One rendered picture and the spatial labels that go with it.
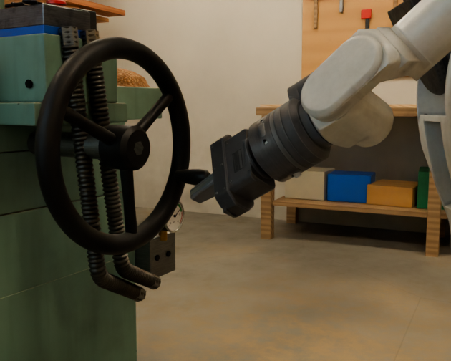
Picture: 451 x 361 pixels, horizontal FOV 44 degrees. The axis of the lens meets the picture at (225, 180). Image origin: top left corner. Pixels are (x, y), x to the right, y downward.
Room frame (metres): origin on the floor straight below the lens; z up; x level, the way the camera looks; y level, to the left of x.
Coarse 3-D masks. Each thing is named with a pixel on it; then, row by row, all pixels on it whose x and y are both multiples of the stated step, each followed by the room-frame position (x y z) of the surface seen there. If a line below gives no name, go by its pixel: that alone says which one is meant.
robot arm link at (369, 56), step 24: (360, 48) 0.63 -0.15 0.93; (384, 48) 0.62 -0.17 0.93; (408, 48) 0.63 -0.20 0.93; (312, 72) 0.67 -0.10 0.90; (336, 72) 0.64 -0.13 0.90; (360, 72) 0.62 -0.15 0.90; (384, 72) 0.62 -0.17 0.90; (408, 72) 0.63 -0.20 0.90; (312, 96) 0.65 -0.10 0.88; (336, 96) 0.63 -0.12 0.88; (360, 96) 0.63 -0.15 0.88
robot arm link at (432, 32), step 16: (432, 0) 0.63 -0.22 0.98; (448, 0) 0.61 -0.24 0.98; (416, 16) 0.63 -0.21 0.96; (432, 16) 0.62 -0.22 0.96; (448, 16) 0.61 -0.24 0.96; (416, 32) 0.63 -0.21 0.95; (432, 32) 0.62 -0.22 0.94; (448, 32) 0.62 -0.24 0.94; (416, 48) 0.63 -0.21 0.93; (432, 48) 0.63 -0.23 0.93; (448, 48) 0.63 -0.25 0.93; (432, 64) 0.64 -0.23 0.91
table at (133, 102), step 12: (120, 96) 1.01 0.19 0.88; (132, 96) 1.04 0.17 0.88; (144, 96) 1.06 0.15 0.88; (156, 96) 1.10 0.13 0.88; (0, 108) 0.76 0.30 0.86; (12, 108) 0.75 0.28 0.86; (24, 108) 0.74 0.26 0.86; (36, 108) 0.73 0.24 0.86; (120, 108) 0.87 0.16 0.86; (132, 108) 1.04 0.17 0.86; (144, 108) 1.06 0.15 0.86; (0, 120) 0.76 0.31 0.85; (12, 120) 0.75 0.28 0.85; (24, 120) 0.74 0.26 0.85; (36, 120) 0.73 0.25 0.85; (120, 120) 0.87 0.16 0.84
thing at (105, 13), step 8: (8, 0) 3.55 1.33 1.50; (16, 0) 3.62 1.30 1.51; (40, 0) 3.73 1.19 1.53; (64, 0) 3.86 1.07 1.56; (72, 0) 3.93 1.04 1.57; (80, 0) 4.01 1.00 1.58; (80, 8) 4.15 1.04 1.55; (88, 8) 4.15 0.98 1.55; (96, 8) 4.16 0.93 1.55; (104, 8) 4.25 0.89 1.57; (112, 8) 4.35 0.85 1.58; (96, 16) 4.47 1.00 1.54
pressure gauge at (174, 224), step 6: (180, 204) 1.05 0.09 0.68; (180, 210) 1.05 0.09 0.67; (180, 216) 1.05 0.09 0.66; (168, 222) 1.02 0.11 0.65; (174, 222) 1.04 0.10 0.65; (180, 222) 1.05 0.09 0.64; (168, 228) 1.02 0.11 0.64; (174, 228) 1.04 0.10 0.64; (162, 234) 1.04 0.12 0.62; (162, 240) 1.04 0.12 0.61
